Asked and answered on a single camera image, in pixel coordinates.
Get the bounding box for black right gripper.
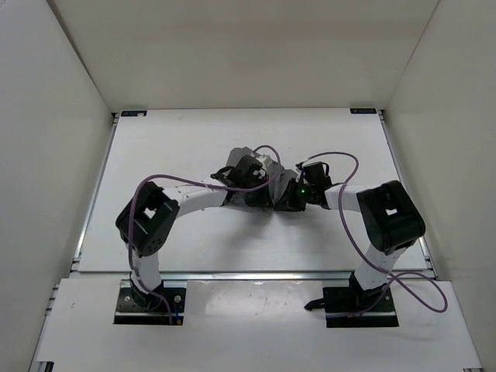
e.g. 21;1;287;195
274;178;315;212

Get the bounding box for grey pleated skirt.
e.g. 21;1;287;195
225;147;297;211

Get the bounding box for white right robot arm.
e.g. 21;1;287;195
274;161;425;311

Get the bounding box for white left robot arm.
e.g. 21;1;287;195
115;153;281;312

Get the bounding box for blue right corner label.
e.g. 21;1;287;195
350;108;377;115

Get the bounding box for blue corner label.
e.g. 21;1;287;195
350;108;377;115
120;110;147;117

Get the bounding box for blue left corner label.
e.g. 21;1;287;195
120;110;147;117

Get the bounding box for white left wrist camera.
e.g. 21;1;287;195
252;153;274;171

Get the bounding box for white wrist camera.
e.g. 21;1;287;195
252;153;274;171
295;159;309;174

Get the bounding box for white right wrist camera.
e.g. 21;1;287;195
295;159;309;174

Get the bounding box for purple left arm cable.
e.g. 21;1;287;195
127;144;281;326

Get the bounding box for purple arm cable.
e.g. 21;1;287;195
127;144;281;326
301;150;449;319

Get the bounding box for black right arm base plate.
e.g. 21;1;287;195
304;287;399;329

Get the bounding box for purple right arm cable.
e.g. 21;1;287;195
301;150;449;319

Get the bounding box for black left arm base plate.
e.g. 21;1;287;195
113;280;187;326

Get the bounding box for aluminium table edge rail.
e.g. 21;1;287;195
69;270;434;281

